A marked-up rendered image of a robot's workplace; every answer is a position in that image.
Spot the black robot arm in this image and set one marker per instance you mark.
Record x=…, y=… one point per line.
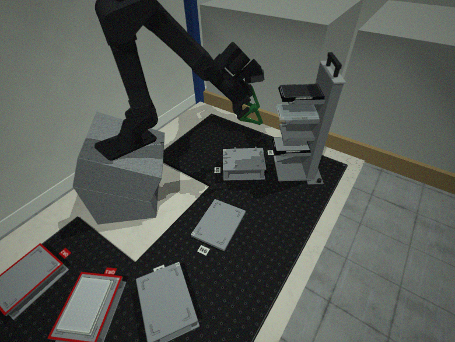
x=120, y=20

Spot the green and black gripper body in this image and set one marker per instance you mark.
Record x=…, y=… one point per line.
x=237, y=105

